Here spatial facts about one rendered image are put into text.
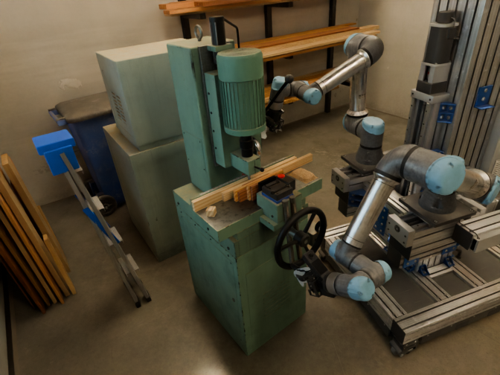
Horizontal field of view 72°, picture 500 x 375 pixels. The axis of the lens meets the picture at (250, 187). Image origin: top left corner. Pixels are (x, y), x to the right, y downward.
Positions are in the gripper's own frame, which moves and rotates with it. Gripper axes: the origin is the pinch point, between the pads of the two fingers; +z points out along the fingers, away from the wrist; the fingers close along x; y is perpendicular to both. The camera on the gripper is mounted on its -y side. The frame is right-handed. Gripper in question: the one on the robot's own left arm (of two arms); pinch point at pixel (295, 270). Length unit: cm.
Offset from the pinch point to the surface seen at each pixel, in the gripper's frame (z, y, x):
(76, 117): 168, -120, -28
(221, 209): 22.1, -31.9, -10.4
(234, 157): 24, -51, 5
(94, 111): 169, -121, -14
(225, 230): 12.8, -24.9, -16.1
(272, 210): 5.0, -25.1, 3.0
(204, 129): 28, -67, -1
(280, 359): 46, 58, -1
